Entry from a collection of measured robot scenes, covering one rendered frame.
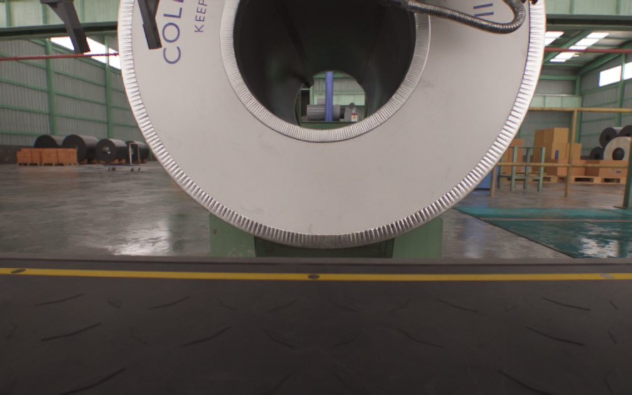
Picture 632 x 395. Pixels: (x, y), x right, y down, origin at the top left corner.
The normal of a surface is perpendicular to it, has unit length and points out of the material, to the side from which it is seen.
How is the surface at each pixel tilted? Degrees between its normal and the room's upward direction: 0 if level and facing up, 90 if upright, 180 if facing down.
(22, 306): 0
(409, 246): 90
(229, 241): 90
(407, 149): 90
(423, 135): 90
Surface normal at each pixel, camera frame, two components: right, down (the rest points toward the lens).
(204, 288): 0.01, -0.99
